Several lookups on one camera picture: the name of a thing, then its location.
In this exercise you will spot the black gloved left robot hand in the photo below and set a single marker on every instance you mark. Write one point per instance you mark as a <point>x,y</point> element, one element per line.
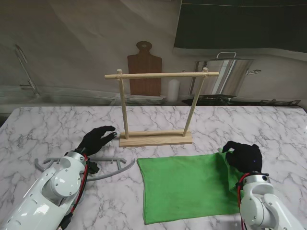
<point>96,141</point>

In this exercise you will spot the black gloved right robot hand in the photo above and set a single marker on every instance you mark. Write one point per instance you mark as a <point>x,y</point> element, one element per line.
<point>247,158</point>

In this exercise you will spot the grey clothes hanger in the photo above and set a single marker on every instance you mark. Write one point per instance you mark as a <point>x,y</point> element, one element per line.
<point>120,169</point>

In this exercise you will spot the wooden rack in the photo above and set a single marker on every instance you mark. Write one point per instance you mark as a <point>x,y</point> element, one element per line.
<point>156,141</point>

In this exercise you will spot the green microfibre towel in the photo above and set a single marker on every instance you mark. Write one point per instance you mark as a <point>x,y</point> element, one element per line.
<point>187,187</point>

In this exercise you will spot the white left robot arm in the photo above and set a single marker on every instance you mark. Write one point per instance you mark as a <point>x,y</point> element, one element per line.
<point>36,198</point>

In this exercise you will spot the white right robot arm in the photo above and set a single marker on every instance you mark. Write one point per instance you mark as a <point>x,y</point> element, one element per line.
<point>261,206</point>

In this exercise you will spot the steel stockpot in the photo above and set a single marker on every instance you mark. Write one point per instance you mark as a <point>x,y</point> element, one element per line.
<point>227,74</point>

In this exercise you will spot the brown wooden cutting board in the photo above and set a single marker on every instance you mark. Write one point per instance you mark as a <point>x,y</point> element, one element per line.
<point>144,67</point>

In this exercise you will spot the white candle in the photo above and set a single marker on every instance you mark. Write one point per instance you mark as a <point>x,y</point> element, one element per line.
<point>173,91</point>

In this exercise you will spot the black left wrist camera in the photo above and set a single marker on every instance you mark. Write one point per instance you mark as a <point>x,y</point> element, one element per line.
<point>94,167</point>

